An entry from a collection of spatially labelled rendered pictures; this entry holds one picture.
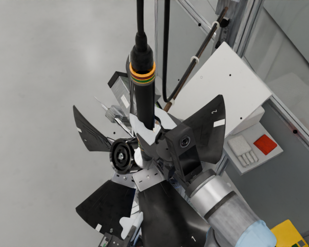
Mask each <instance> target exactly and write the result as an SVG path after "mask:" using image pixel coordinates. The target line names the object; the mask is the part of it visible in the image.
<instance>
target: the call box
mask: <svg viewBox="0 0 309 247"><path fill-rule="evenodd" d="M270 230H271V232H272V233H273V234H274V235H275V236H276V239H277V243H276V245H275V247H292V245H294V244H297V245H298V243H297V242H298V241H300V240H302V241H303V242H304V243H305V245H304V246H303V247H309V246H308V244H307V243H306V242H305V240H304V239H303V238H302V236H301V235H300V233H299V232H298V231H297V229H296V228H295V227H294V225H293V224H292V223H291V221H290V220H285V221H284V222H282V223H280V224H278V225H277V226H275V227H273V228H272V229H270ZM298 247H300V246H299V245H298Z"/></svg>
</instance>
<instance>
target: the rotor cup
mask: <svg viewBox="0 0 309 247"><path fill-rule="evenodd" d="M138 147H139V146H138V141H137V138H119V139H117V140H115V141H114V142H113V144H112V145H111V148H110V152H109V160H110V164H111V166H112V168H113V170H114V171H115V172H116V173H117V174H121V175H126V174H133V173H136V172H138V171H141V170H143V168H140V167H139V166H138V165H137V164H136V162H135V159H134V154H135V151H134V149H138ZM120 153H122V154H123V156H124V158H123V159H122V160H121V159H120V158H119V154H120ZM136 170H138V171H136ZM131 171H136V172H131Z"/></svg>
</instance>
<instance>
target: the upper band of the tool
mask: <svg viewBox="0 0 309 247"><path fill-rule="evenodd" d="M129 68H130V71H131V72H132V74H134V75H135V76H138V77H147V76H150V75H151V74H152V73H153V72H154V71H155V62H154V65H153V67H151V69H149V70H148V71H149V73H148V74H137V73H136V72H137V71H138V70H135V69H134V68H133V67H132V65H131V63H130V65H129ZM132 68H133V69H132Z"/></svg>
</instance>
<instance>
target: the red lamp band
mask: <svg viewBox="0 0 309 247"><path fill-rule="evenodd" d="M155 71H156V69H155ZM155 71H154V72H153V73H152V74H151V75H150V76H147V77H138V76H135V75H134V74H132V72H131V71H130V74H131V75H132V76H133V77H134V78H136V79H140V80H145V79H149V78H151V77H152V76H153V75H154V74H155Z"/></svg>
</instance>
